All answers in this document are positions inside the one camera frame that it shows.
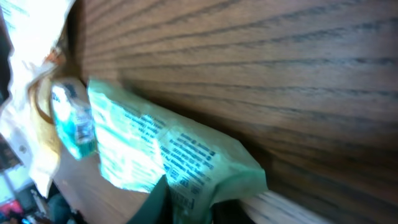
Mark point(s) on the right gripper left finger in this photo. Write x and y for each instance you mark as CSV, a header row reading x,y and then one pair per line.
x,y
158,208

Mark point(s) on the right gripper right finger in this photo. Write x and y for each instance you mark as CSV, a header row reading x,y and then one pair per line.
x,y
230,212

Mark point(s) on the teal wet wipes pack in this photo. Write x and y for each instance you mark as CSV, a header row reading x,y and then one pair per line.
x,y
140,142

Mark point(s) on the teal Kleenex tissue pack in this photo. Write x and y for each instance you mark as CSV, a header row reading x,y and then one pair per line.
x,y
72,117

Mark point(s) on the beige plastic pouch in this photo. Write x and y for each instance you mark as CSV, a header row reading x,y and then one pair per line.
x,y
33,27

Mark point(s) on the orange Kleenex tissue pack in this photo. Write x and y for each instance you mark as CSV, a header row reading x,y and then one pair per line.
x,y
55,56

